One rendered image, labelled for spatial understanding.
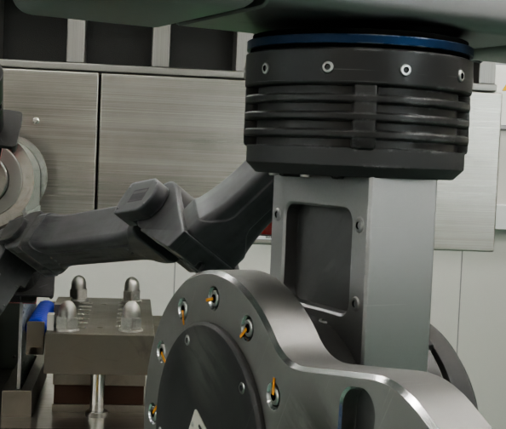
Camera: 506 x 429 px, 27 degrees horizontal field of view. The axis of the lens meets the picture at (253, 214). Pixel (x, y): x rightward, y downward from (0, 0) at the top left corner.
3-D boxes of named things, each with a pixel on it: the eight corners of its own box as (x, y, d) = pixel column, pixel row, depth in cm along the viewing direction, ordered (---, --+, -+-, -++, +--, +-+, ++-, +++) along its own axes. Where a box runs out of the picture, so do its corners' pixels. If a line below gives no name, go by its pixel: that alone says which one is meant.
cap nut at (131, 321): (118, 332, 159) (119, 302, 159) (118, 328, 163) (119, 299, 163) (143, 333, 160) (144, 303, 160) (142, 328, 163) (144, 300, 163)
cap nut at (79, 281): (67, 300, 190) (67, 276, 190) (68, 298, 194) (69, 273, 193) (88, 301, 190) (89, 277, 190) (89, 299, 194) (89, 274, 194)
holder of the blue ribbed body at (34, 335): (25, 354, 160) (26, 321, 160) (38, 329, 183) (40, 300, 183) (47, 355, 161) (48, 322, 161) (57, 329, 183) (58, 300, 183)
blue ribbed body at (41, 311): (23, 340, 161) (24, 317, 161) (36, 318, 182) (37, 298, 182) (47, 341, 161) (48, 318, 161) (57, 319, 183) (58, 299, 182)
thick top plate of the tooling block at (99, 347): (43, 374, 156) (44, 332, 156) (61, 328, 196) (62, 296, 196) (152, 375, 158) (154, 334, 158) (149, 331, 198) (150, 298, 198)
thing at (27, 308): (18, 335, 160) (23, 212, 159) (32, 312, 183) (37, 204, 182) (21, 335, 160) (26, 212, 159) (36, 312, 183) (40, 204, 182)
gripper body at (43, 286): (54, 300, 154) (51, 281, 148) (-19, 298, 153) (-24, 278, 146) (56, 260, 157) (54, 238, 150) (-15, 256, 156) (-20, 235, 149)
